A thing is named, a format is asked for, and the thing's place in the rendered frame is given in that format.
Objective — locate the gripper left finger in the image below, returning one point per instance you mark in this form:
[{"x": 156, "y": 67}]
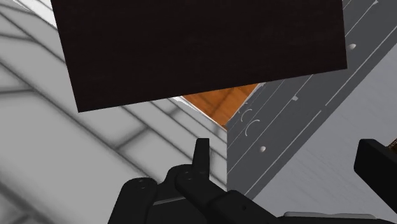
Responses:
[{"x": 200, "y": 186}]

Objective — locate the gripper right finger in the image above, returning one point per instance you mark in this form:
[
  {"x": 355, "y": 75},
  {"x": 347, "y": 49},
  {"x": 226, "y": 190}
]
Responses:
[{"x": 377, "y": 167}]

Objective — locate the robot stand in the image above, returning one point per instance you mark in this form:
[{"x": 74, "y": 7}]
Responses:
[{"x": 198, "y": 49}]

